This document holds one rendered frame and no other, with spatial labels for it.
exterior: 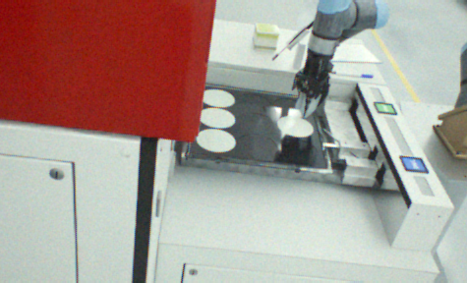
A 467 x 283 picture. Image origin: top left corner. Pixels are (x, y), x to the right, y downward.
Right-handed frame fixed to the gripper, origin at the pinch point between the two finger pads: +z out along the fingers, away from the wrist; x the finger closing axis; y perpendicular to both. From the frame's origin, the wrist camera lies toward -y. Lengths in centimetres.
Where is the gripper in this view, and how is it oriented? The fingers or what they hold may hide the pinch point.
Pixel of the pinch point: (306, 112)
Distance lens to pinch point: 142.7
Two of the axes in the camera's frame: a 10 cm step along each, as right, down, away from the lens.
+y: -5.1, 4.3, -7.5
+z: -1.5, 8.1, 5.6
